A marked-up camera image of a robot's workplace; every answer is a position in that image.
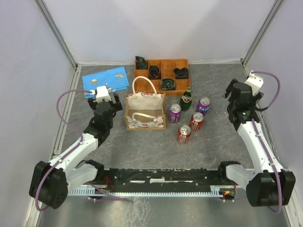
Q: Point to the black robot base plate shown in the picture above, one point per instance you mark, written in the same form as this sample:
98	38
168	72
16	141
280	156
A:
160	180

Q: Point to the purple soda can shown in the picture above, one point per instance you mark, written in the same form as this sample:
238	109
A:
175	113
203	105

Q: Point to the white slotted cable duct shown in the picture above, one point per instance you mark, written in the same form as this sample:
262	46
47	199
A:
213	191

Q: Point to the blue space-print cloth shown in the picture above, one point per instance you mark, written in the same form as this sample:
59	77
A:
114	79

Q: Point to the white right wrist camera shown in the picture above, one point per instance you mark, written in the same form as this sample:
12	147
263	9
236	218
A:
255	82

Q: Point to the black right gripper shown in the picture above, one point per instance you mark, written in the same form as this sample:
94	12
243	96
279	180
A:
253	100

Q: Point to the green glass bottle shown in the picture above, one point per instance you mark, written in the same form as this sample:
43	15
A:
186	99

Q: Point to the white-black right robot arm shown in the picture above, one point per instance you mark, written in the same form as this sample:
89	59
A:
270	184

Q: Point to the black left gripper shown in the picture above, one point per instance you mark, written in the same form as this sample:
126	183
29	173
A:
117	106

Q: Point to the blue-green rolled sock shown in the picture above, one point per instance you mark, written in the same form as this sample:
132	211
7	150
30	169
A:
168	84

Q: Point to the wooden compartment tray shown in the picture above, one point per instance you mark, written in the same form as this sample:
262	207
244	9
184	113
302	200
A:
166	67

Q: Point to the black orange rolled sock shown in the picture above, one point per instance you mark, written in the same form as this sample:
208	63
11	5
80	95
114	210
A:
154	72

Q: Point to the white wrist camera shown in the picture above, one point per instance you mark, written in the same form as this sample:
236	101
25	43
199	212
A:
255	82
101	94

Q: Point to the red cola can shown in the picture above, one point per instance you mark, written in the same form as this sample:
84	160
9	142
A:
184	133
197	120

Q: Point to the dark patterned rolled sock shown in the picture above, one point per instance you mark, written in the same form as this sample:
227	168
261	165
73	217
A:
141	63

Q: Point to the burlap canvas tote bag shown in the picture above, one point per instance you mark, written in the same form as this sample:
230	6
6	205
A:
145	111

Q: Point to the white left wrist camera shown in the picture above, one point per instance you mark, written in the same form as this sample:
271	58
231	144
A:
101	94

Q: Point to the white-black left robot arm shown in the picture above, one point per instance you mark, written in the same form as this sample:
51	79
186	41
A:
53	180

